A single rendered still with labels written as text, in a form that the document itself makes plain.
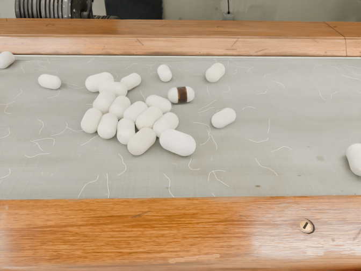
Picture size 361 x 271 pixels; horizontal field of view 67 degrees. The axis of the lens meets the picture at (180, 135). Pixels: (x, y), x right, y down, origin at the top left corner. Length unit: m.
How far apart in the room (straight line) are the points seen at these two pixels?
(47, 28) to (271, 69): 0.38
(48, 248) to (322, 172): 0.23
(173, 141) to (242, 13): 2.27
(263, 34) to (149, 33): 0.20
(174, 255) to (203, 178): 0.09
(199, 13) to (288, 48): 1.94
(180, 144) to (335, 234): 0.14
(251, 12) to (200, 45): 2.04
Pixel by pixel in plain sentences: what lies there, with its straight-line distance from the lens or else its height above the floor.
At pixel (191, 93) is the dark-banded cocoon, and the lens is 0.33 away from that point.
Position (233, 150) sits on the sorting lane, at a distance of 0.28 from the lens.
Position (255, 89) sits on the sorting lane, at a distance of 0.39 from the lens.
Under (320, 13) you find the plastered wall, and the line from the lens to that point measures 2.73.
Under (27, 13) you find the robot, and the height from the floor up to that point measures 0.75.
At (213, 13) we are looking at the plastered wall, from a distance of 2.44.
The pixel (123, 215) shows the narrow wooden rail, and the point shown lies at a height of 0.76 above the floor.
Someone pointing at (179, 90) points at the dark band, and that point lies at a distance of 0.33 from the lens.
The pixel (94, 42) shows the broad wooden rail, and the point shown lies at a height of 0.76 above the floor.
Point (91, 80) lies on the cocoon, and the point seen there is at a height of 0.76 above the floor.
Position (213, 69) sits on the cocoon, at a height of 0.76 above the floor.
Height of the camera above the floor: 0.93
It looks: 40 degrees down
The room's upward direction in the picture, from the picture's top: 1 degrees clockwise
